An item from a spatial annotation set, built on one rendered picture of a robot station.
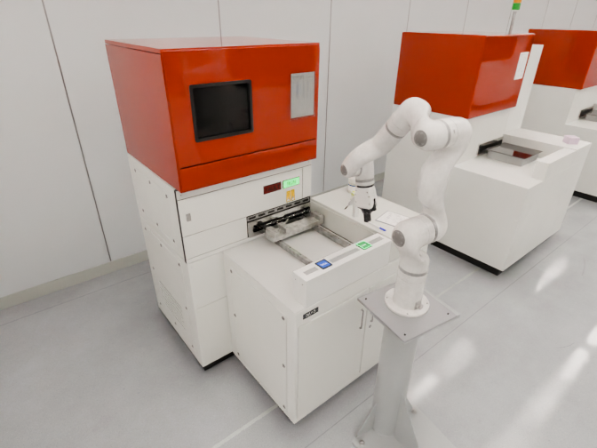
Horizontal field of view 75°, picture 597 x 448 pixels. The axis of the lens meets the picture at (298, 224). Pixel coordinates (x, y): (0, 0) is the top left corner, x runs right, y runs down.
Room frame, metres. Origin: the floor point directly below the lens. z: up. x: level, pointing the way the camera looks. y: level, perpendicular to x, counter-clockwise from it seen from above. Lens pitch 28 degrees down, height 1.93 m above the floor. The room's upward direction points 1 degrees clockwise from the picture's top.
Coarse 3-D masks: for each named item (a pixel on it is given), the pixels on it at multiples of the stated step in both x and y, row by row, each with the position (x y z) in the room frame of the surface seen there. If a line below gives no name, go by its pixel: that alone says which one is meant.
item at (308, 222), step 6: (294, 222) 1.97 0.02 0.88; (300, 222) 1.97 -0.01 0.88; (306, 222) 1.98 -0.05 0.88; (312, 222) 1.98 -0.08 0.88; (318, 222) 2.00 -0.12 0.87; (276, 228) 1.90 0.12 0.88; (294, 228) 1.90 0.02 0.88; (300, 228) 1.91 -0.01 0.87; (306, 228) 1.94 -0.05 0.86; (282, 234) 1.84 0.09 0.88; (288, 234) 1.86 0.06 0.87; (294, 234) 1.88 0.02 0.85; (270, 240) 1.81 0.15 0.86; (276, 240) 1.81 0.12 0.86
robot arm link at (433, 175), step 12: (444, 120) 1.28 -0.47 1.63; (456, 120) 1.29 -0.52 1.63; (456, 132) 1.26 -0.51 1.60; (468, 132) 1.29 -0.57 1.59; (456, 144) 1.28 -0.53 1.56; (468, 144) 1.30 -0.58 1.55; (432, 156) 1.33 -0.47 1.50; (444, 156) 1.29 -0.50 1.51; (456, 156) 1.28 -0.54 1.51; (432, 168) 1.28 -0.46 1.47; (444, 168) 1.27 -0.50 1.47; (420, 180) 1.30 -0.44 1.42; (432, 180) 1.26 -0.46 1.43; (444, 180) 1.27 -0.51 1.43; (420, 192) 1.29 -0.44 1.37; (432, 192) 1.26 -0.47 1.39; (444, 192) 1.29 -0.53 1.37; (432, 204) 1.27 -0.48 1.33; (432, 216) 1.32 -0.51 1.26; (444, 216) 1.30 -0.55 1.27; (444, 228) 1.31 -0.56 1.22
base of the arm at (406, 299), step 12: (396, 276) 1.34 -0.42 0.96; (408, 276) 1.28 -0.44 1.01; (420, 276) 1.27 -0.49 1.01; (396, 288) 1.32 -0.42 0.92; (408, 288) 1.28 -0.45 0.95; (420, 288) 1.28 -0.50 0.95; (396, 300) 1.30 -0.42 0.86; (408, 300) 1.27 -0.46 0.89; (420, 300) 1.29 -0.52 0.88; (396, 312) 1.26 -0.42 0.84; (408, 312) 1.26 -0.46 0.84; (420, 312) 1.26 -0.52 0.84
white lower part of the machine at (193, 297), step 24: (168, 264) 1.86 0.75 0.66; (192, 264) 1.64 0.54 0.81; (216, 264) 1.73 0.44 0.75; (168, 288) 1.92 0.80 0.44; (192, 288) 1.63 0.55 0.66; (216, 288) 1.72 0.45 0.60; (168, 312) 2.00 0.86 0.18; (192, 312) 1.65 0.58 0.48; (216, 312) 1.71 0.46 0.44; (192, 336) 1.70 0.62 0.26; (216, 336) 1.69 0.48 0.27; (216, 360) 1.71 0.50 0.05
